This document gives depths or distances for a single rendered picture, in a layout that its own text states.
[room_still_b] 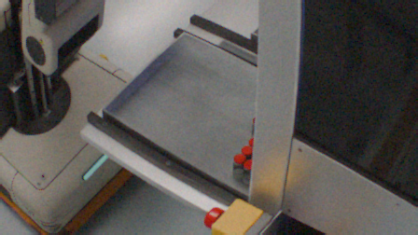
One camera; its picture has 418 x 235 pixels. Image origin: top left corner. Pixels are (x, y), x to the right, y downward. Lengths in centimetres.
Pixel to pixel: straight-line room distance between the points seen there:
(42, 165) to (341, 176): 134
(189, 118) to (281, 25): 61
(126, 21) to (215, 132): 160
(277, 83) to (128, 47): 195
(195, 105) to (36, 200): 80
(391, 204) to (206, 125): 59
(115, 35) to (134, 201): 76
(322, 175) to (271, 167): 10
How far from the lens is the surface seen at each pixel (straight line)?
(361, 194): 118
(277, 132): 120
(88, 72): 258
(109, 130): 159
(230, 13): 184
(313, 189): 124
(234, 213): 131
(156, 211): 257
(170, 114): 163
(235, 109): 164
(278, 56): 109
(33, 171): 235
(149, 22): 313
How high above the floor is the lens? 211
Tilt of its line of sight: 49 degrees down
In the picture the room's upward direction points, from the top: straight up
